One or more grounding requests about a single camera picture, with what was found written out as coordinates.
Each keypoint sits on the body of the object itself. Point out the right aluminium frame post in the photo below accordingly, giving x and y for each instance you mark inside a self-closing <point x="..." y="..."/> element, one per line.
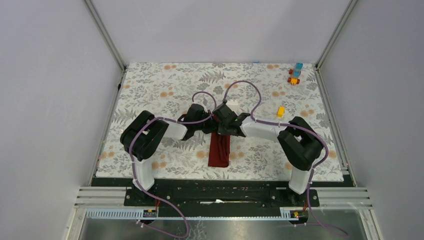
<point x="335" y="34"/>

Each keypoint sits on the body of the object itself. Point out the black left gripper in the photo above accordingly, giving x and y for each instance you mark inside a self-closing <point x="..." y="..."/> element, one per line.
<point x="212" y="126"/>

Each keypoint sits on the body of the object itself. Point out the blue orange toy car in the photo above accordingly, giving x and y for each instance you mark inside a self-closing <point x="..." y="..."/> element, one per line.
<point x="295" y="73"/>

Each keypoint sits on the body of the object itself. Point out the yellow toy block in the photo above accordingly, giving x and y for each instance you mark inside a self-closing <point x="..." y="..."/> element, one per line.
<point x="280" y="112"/>

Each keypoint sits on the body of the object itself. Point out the floral patterned tablecloth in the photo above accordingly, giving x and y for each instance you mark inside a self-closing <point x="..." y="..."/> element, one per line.
<point x="168" y="89"/>

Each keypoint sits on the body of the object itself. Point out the dark red cloth napkin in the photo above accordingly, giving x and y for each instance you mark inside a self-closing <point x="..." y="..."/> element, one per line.
<point x="219" y="151"/>

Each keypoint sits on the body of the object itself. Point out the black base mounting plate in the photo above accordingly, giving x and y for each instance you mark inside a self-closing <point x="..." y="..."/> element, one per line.
<point x="237" y="198"/>

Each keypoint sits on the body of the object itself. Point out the aluminium frame post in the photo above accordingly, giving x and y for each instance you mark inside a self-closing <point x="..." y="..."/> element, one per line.
<point x="335" y="34"/>
<point x="94" y="14"/>

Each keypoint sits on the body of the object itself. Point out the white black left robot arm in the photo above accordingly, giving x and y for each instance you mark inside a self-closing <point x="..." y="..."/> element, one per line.
<point x="145" y="133"/>

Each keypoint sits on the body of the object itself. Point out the left aluminium frame post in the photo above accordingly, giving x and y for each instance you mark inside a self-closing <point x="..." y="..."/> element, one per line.
<point x="94" y="14"/>

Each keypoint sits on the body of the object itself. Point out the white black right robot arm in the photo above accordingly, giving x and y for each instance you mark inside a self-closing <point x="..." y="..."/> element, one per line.
<point x="302" y="146"/>

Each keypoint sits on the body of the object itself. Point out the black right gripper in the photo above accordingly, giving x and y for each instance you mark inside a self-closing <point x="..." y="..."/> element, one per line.
<point x="221" y="131"/>

